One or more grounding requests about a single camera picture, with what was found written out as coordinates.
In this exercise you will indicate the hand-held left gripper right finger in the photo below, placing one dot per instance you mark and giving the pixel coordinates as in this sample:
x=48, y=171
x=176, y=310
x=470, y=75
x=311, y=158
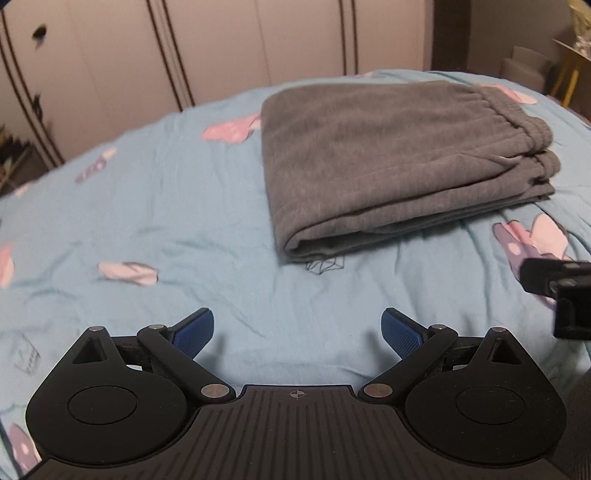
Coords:
x=400, y=334

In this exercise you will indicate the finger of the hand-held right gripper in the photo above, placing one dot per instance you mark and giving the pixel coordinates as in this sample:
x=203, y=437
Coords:
x=538, y=276
x=575, y=311

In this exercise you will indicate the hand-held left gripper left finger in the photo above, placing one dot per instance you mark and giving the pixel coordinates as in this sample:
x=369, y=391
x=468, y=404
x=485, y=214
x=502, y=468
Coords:
x=196, y=333

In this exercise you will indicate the grey pants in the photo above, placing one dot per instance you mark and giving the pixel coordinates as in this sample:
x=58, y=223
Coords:
x=392, y=161

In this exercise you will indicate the blue mushroom-print bedsheet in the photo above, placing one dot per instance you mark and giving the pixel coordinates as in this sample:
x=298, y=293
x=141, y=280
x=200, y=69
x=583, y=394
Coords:
x=175, y=221

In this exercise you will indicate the yellow table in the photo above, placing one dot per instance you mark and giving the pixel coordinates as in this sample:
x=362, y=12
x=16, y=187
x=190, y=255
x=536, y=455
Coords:
x=571, y=69

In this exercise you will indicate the cardboard box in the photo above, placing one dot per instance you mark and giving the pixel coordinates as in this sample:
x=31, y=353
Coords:
x=526, y=64

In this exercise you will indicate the white wardrobe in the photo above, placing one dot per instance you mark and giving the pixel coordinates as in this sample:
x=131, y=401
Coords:
x=207, y=50

